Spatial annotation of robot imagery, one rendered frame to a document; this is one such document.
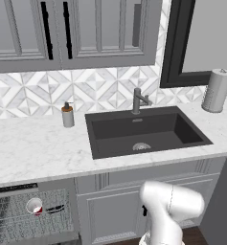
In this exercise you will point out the narrow grey wall cupboard door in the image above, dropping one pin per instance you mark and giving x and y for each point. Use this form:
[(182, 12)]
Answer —
[(19, 60)]

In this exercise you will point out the dark grey sink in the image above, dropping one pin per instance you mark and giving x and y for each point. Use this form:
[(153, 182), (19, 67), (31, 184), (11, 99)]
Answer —
[(124, 130)]

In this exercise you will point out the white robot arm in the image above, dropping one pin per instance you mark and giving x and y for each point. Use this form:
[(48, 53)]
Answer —
[(169, 204)]

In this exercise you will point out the wide grey wall cupboard door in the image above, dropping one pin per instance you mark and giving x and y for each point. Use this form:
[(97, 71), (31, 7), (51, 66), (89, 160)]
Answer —
[(111, 55)]

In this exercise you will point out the grey metal tap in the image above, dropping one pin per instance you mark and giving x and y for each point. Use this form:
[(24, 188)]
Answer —
[(136, 102)]

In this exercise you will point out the red and white cup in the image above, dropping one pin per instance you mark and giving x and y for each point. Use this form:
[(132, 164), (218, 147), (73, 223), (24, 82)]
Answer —
[(34, 206)]

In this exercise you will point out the black window frame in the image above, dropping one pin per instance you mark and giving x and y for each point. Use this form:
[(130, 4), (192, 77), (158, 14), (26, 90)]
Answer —
[(175, 41)]

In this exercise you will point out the white paper towel roll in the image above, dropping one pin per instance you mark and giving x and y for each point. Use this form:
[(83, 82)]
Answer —
[(217, 92)]

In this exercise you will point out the grey soap dispenser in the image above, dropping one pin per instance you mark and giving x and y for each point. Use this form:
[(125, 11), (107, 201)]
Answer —
[(68, 118)]

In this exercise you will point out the dark grey side panel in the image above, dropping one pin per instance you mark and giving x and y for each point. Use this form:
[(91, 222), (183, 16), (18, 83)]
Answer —
[(222, 204)]

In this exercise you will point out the grey base cupboard door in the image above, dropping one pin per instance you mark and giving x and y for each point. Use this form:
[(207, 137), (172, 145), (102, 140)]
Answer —
[(108, 213), (204, 186)]

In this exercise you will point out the grey dishwasher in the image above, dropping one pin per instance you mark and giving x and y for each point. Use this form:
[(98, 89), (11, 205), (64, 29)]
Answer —
[(54, 185)]

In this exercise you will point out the grey false drawer front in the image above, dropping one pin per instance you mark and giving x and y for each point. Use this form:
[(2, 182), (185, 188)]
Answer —
[(131, 175)]

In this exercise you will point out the grey dishwasher door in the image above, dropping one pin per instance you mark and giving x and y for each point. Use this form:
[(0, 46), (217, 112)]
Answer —
[(54, 238)]

